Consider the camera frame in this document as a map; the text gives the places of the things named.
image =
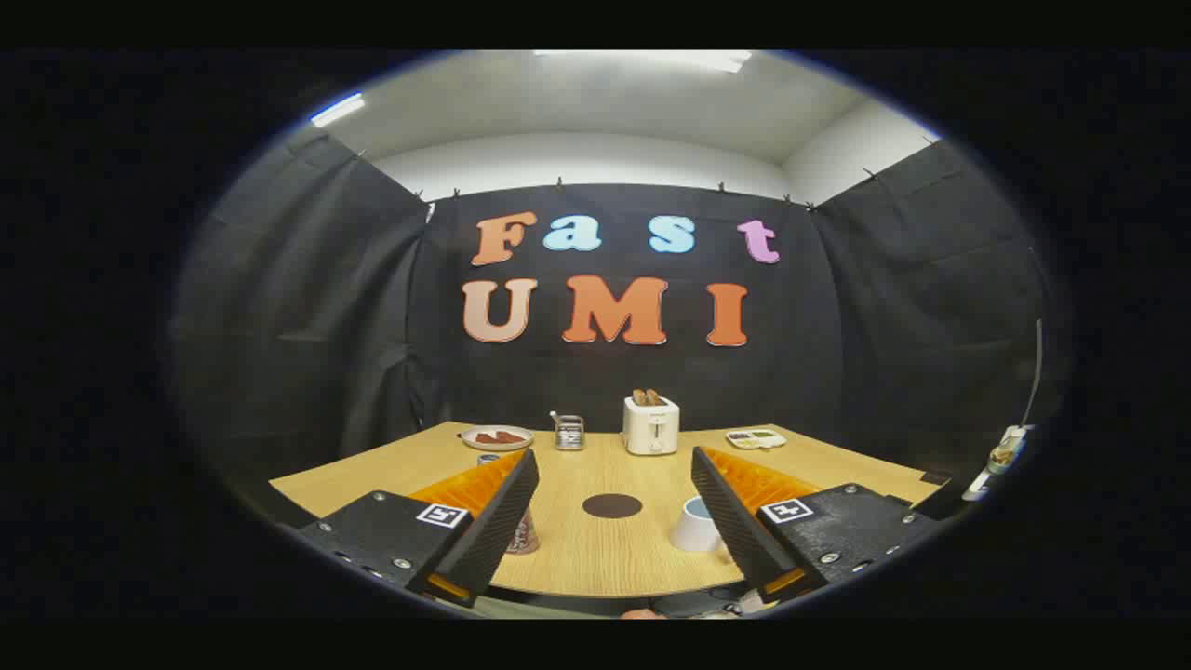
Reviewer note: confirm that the small white divided tray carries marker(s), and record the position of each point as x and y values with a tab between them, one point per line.
756	438

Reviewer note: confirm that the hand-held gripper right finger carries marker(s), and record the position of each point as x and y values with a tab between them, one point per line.
740	540

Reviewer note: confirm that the wooden table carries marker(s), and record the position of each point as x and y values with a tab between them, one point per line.
605	563

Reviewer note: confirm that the reddish brown food slices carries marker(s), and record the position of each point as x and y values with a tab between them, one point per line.
500	436

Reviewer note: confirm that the white cup blue inside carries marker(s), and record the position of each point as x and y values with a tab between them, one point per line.
693	532

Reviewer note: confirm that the white toaster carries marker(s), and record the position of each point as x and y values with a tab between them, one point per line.
650	430

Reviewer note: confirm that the silver juice bottle pink label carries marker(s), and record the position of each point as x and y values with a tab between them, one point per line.
524	538

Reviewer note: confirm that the long ceiling light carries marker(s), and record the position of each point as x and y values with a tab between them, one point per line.
337	109

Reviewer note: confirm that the white plate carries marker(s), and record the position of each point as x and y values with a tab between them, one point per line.
495	446

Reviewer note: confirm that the small black object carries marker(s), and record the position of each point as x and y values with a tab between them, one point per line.
935	477

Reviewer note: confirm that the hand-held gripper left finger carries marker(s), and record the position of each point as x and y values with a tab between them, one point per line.
484	540

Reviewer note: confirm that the round dark brown coaster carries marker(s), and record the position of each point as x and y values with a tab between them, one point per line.
612	506

